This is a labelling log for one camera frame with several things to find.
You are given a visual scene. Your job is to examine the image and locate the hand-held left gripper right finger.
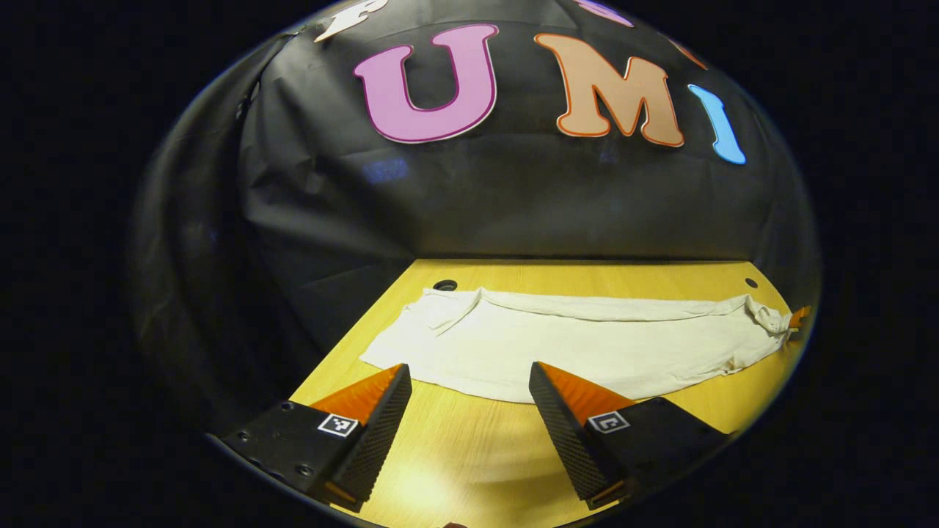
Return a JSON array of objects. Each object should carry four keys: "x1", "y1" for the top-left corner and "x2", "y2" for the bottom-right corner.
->
[{"x1": 529, "y1": 361, "x2": 731, "y2": 510}]

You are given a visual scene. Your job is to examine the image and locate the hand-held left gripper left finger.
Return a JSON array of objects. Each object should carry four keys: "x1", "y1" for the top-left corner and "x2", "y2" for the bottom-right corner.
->
[{"x1": 220, "y1": 363, "x2": 413, "y2": 513}]

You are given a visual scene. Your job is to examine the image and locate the black backdrop cloth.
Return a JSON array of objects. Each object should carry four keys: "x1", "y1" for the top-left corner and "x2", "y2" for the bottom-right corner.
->
[{"x1": 132, "y1": 0, "x2": 821, "y2": 433}]

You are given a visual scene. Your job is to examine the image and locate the white jeans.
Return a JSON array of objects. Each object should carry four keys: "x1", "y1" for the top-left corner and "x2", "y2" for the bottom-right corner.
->
[{"x1": 359, "y1": 287, "x2": 794, "y2": 404}]

